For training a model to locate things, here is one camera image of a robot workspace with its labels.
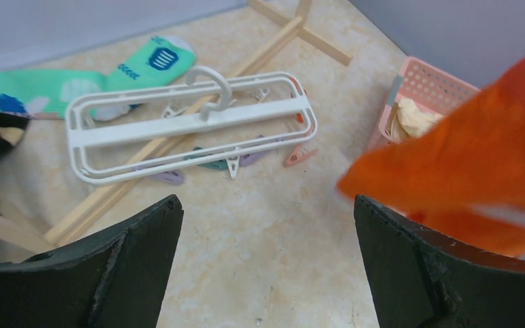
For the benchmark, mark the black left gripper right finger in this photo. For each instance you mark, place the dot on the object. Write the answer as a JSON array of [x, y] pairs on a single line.
[[420, 278]]

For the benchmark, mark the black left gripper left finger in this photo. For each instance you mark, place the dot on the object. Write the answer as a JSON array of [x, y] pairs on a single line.
[[116, 277]]

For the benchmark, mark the orange underwear white trim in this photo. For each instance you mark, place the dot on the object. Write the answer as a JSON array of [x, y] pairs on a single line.
[[465, 178]]

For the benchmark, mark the wooden drying rack frame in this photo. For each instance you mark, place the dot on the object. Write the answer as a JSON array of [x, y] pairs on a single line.
[[14, 226]]

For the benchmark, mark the white plastic clip hanger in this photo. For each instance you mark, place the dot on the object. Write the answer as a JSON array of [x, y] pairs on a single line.
[[211, 116]]

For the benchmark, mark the pink perforated plastic basket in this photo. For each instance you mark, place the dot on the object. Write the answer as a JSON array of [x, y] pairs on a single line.
[[429, 87]]

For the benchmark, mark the teal clothes peg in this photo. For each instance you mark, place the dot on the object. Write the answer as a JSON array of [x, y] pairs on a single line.
[[220, 165]]

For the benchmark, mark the beige cloth in basket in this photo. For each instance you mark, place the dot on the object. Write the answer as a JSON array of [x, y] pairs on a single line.
[[407, 120]]

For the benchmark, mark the white clothes peg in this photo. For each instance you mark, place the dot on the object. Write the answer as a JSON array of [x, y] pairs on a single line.
[[233, 164], [173, 109]]

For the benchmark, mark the salmon pink clothes peg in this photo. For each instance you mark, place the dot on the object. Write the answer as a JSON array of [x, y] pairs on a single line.
[[298, 155]]

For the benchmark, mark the orange clothes peg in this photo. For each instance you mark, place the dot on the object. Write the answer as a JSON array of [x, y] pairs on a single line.
[[296, 93]]

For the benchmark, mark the green patterned sock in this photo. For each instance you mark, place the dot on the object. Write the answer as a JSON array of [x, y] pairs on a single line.
[[46, 93]]

